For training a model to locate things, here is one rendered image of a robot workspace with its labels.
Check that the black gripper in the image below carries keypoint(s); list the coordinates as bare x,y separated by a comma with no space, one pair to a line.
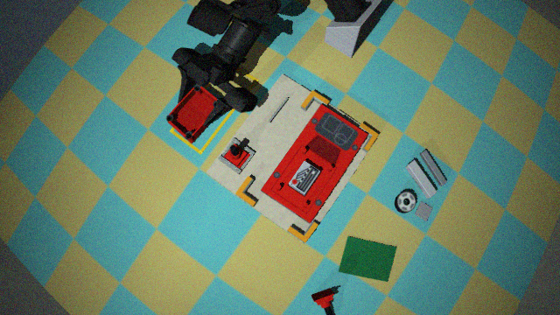
238,98

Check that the black and grey toy wheel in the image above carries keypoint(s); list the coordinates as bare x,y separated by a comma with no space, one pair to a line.
409,197

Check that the green flat rectangular mat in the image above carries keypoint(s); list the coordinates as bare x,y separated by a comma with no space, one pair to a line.
367,259

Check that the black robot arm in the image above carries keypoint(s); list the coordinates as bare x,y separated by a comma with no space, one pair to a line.
214,17

